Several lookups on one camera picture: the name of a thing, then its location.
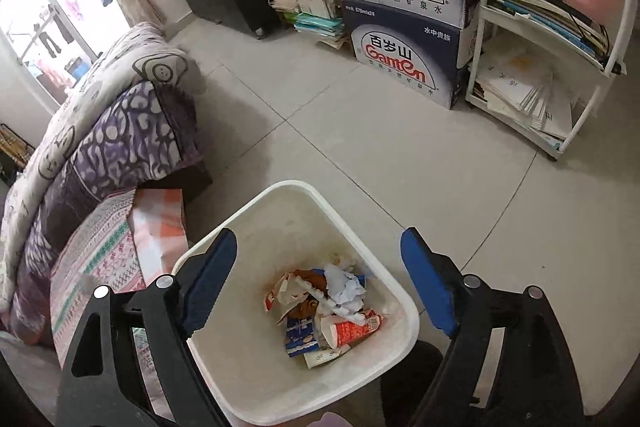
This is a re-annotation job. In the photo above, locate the orange checked cloth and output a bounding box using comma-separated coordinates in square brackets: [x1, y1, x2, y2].
[129, 188, 189, 279]

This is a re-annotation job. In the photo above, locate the stack of flat books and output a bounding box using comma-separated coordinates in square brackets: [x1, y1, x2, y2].
[270, 0, 351, 50]

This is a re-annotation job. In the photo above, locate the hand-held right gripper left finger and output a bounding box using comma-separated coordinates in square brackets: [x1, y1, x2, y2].
[56, 228, 237, 427]

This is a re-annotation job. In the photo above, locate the pile of white papers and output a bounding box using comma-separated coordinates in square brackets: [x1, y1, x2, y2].
[472, 49, 577, 148]

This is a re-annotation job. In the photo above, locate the white shelf rack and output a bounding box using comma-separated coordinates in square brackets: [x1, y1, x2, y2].
[465, 0, 632, 161]

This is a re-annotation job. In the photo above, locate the person's black clothing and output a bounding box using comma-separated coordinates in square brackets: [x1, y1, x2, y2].
[379, 340, 447, 427]

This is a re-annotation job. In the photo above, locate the red printed drink container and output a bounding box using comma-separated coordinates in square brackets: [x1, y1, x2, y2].
[322, 311, 385, 349]

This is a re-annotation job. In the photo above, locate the white paper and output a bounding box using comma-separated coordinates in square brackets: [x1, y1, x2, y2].
[322, 263, 369, 313]

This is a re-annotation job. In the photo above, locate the dark bed base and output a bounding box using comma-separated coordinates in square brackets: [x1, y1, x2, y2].
[144, 158, 214, 204]

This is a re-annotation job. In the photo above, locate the blue drink carton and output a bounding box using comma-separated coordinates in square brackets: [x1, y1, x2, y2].
[285, 314, 321, 358]

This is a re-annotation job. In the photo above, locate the stack of thin booklets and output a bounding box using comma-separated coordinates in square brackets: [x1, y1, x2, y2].
[487, 0, 612, 58]

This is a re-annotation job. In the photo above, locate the white trash bin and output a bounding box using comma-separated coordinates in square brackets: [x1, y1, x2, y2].
[172, 180, 421, 425]

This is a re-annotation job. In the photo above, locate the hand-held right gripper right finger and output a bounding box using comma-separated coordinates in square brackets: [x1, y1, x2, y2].
[400, 227, 586, 427]

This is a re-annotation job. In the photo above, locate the striped patterned tablecloth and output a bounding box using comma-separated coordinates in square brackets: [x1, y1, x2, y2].
[50, 189, 167, 408]

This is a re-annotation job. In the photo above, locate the white paper carton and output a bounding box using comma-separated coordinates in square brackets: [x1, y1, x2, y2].
[303, 347, 351, 369]

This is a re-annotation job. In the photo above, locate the orange white wrapper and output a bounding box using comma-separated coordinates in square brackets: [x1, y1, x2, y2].
[264, 272, 311, 323]

